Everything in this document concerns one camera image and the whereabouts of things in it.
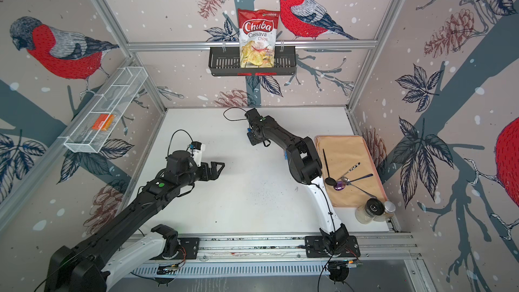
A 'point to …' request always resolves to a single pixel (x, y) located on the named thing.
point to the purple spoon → (340, 185)
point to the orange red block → (101, 120)
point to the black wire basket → (224, 61)
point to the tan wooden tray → (342, 152)
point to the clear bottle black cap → (366, 213)
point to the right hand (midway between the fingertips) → (255, 139)
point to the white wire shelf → (91, 133)
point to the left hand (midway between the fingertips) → (219, 160)
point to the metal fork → (350, 170)
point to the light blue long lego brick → (286, 155)
